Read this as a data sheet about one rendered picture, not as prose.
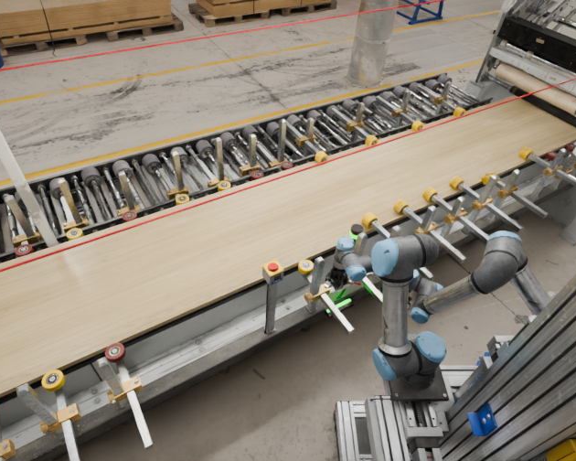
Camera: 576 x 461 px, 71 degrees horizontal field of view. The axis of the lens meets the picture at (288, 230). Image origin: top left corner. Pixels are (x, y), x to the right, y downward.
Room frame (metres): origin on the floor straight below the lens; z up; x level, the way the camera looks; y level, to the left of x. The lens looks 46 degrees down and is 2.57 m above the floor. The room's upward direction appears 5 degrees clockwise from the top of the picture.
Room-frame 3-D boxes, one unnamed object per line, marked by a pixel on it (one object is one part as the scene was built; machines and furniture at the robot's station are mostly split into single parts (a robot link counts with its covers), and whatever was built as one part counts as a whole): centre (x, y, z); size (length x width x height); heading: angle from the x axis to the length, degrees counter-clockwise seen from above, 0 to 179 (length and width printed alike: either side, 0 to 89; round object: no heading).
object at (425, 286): (1.11, -0.65, 1.12); 0.11 x 0.11 x 0.08; 66
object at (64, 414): (0.53, 0.84, 0.83); 0.13 x 0.06 x 0.05; 125
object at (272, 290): (1.09, 0.05, 0.93); 0.05 x 0.04 x 0.45; 125
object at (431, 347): (0.76, -0.55, 1.21); 0.13 x 0.12 x 0.14; 111
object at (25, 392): (0.52, 0.86, 0.92); 0.03 x 0.03 x 0.48; 35
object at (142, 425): (0.64, 0.59, 0.81); 0.43 x 0.03 x 0.04; 35
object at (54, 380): (0.66, 0.91, 0.85); 0.08 x 0.08 x 0.11
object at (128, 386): (0.67, 0.64, 0.81); 0.13 x 0.06 x 0.05; 125
